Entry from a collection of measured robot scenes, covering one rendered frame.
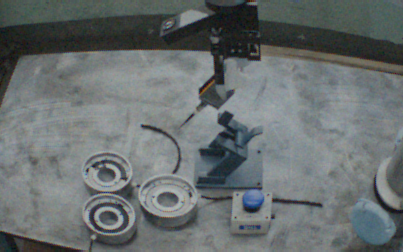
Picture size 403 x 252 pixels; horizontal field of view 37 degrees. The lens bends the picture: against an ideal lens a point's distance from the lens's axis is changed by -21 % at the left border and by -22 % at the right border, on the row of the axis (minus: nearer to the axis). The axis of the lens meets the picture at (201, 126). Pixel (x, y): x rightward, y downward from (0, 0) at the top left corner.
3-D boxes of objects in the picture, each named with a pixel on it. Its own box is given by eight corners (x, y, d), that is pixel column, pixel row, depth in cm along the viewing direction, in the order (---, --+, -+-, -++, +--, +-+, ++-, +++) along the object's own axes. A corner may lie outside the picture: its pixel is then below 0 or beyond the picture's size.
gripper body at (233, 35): (261, 65, 119) (257, 9, 110) (207, 65, 119) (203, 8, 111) (259, 38, 124) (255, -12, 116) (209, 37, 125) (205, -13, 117)
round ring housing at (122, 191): (78, 197, 135) (75, 183, 132) (91, 160, 142) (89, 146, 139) (126, 210, 133) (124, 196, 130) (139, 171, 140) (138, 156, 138)
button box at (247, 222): (229, 235, 129) (231, 219, 126) (232, 207, 134) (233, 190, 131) (273, 234, 129) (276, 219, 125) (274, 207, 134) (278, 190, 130)
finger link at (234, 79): (252, 109, 125) (250, 62, 119) (216, 109, 125) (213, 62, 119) (252, 98, 127) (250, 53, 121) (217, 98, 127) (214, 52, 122)
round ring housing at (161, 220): (150, 234, 129) (148, 221, 126) (133, 194, 136) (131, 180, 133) (205, 222, 131) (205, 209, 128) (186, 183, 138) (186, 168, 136)
